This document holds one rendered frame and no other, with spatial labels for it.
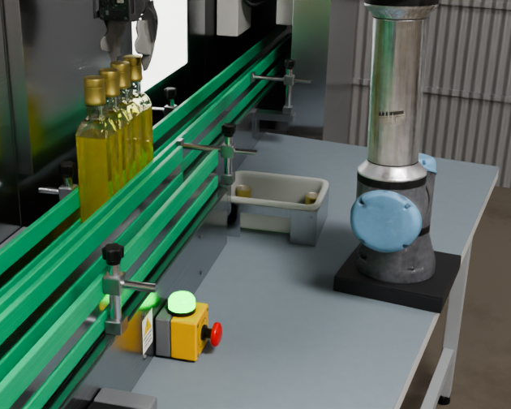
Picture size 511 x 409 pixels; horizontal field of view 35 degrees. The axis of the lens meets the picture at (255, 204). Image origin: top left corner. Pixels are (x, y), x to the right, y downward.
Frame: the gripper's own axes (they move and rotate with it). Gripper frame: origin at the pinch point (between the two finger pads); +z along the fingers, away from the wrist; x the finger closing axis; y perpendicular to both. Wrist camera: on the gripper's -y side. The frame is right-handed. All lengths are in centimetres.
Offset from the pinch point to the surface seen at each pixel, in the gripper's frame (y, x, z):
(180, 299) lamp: 29.7, 22.2, 30.0
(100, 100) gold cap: 18.0, 3.2, 2.6
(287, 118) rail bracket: -76, 9, 30
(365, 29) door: -288, -12, 41
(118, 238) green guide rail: 23.6, 8.4, 24.2
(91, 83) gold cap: 18.9, 2.1, -0.4
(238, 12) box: -109, -18, 8
